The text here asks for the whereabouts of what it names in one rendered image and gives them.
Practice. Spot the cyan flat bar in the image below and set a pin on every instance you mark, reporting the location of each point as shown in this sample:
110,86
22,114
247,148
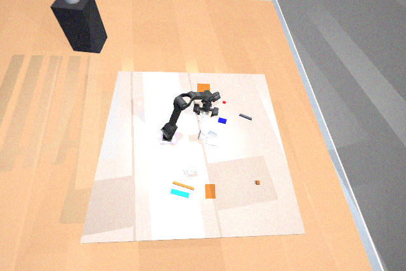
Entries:
180,193

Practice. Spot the orange rectangular plate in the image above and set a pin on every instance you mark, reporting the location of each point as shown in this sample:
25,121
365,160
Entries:
210,191

